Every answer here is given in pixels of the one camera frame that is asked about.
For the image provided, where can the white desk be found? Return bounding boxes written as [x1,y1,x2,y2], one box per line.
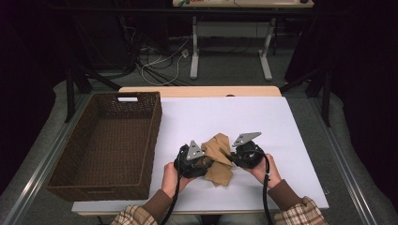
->
[172,0,314,82]

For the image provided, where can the tan pants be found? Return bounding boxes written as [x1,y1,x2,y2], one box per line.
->
[200,132,235,188]

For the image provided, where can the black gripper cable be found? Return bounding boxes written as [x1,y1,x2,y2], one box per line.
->
[159,146,189,225]
[243,149,274,225]

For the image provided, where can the brown wicker basket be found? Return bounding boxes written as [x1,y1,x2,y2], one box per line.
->
[46,91,163,203]

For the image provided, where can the black metal stand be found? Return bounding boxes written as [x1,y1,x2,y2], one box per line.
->
[279,67,332,128]
[64,18,123,124]

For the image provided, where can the metal floor rail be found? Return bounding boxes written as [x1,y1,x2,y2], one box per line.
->
[0,93,92,225]
[313,97,376,225]

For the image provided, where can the person's right hand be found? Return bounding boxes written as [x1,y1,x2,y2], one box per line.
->
[246,153,283,189]

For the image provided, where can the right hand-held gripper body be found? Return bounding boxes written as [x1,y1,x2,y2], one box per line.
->
[232,131,267,170]

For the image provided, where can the bundle of black cables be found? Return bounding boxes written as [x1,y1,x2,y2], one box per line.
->
[125,18,195,87]

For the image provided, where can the person's left hand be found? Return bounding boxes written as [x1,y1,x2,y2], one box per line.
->
[161,161,195,200]

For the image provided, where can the white cable with plug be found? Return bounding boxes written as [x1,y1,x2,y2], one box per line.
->
[140,38,191,86]

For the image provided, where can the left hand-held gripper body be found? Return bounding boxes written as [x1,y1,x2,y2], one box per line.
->
[173,140,208,180]

